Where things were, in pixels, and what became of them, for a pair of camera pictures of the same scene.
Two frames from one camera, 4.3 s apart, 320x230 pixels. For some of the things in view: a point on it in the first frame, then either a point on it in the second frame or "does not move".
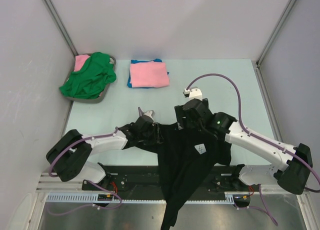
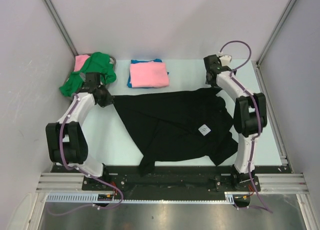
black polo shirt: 182,154 → 170,125
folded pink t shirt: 149,74 does not move
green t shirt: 88,82 does not move
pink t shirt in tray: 79,61 does not move
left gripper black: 156,137 → 108,100
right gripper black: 180,113 → 207,82
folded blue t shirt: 137,61 does not move
